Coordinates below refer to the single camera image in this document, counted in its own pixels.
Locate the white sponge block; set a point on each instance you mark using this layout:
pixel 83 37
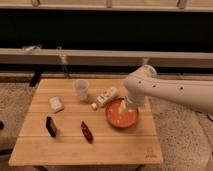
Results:
pixel 56 104

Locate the white plastic bottle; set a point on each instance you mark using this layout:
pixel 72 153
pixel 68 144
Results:
pixel 105 98

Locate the black eraser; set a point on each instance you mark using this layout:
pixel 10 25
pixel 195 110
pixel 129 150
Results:
pixel 50 126

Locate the orange bowl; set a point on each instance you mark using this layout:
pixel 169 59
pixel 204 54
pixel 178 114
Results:
pixel 120 119

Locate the grey metal rail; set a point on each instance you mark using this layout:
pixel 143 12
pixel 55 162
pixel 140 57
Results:
pixel 104 57

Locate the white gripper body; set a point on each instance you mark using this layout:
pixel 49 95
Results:
pixel 123 106

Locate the clear plastic cup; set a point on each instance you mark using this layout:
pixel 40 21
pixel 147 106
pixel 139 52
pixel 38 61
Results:
pixel 81 87

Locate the wooden table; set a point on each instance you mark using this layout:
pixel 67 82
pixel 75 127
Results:
pixel 138 144

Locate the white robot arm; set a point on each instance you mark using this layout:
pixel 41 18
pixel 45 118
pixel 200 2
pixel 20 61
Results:
pixel 197 95

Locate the dark red snack packet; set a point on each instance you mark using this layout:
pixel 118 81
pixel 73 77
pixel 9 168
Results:
pixel 86 132

